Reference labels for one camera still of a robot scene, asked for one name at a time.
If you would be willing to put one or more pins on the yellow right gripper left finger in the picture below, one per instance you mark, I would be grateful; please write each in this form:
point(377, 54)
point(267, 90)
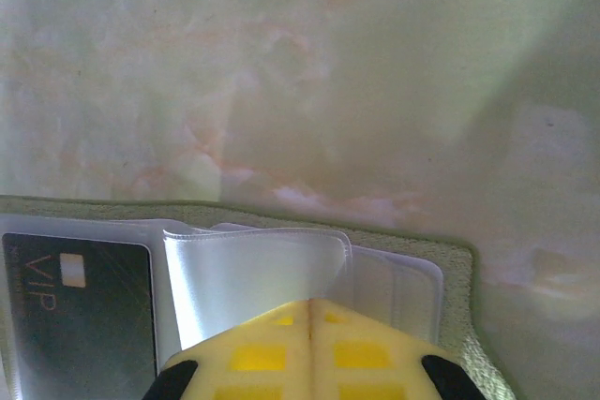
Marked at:
point(253, 362)

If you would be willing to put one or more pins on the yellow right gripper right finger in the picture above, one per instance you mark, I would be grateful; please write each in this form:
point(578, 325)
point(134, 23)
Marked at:
point(375, 362)

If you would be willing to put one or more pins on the green card holder clear sleeves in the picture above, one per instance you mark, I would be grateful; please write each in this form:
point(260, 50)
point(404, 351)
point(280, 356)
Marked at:
point(422, 241)

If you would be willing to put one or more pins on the black VIP card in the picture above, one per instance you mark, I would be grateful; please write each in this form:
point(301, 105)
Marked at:
point(94, 315)

